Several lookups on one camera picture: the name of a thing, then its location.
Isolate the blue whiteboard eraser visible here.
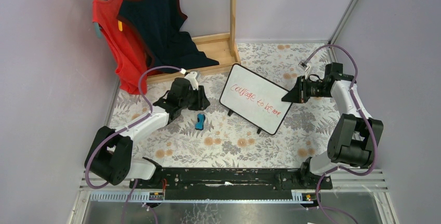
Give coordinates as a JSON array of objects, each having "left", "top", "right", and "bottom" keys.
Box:
[{"left": 195, "top": 113, "right": 206, "bottom": 130}]

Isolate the white whiteboard black frame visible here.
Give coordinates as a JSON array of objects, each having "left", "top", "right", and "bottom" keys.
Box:
[{"left": 219, "top": 64, "right": 292, "bottom": 135}]

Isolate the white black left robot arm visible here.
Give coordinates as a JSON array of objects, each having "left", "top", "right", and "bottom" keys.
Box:
[{"left": 84, "top": 77, "right": 210, "bottom": 189}]

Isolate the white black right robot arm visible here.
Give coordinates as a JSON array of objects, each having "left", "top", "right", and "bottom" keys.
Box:
[{"left": 281, "top": 62, "right": 384, "bottom": 176}]

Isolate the red tank top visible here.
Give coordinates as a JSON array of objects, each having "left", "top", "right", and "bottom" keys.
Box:
[{"left": 92, "top": 0, "right": 148, "bottom": 95}]

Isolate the wooden clothes rack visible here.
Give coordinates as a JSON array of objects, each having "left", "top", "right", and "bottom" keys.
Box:
[{"left": 147, "top": 0, "right": 241, "bottom": 84}]

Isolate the navy tank top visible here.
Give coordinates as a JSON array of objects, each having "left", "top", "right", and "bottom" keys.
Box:
[{"left": 117, "top": 0, "right": 219, "bottom": 73}]

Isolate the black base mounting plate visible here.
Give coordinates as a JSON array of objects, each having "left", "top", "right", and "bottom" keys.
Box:
[{"left": 129, "top": 167, "right": 333, "bottom": 201}]

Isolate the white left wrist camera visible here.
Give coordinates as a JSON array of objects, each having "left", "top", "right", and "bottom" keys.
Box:
[{"left": 184, "top": 71, "right": 200, "bottom": 90}]

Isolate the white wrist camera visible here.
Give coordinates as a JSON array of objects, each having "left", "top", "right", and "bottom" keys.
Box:
[
  {"left": 299, "top": 61, "right": 311, "bottom": 78},
  {"left": 184, "top": 71, "right": 200, "bottom": 90}
]

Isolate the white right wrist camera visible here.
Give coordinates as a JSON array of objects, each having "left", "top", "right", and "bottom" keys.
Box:
[{"left": 299, "top": 61, "right": 311, "bottom": 78}]

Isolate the aluminium slotted rail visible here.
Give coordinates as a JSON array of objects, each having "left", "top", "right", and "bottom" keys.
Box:
[{"left": 80, "top": 178, "right": 388, "bottom": 204}]

